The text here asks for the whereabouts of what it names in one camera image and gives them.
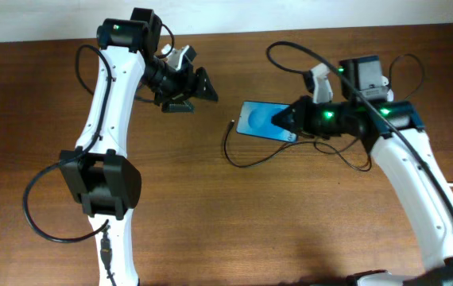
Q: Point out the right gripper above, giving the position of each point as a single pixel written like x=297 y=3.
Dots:
x=292 y=110

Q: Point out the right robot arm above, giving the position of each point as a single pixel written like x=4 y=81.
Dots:
x=393 y=135

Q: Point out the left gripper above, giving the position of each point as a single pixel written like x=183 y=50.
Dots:
x=187 y=87

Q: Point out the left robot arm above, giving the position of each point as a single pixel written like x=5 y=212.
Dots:
x=97 y=172

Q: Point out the blue Galaxy smartphone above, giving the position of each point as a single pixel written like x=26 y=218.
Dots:
x=255 y=120

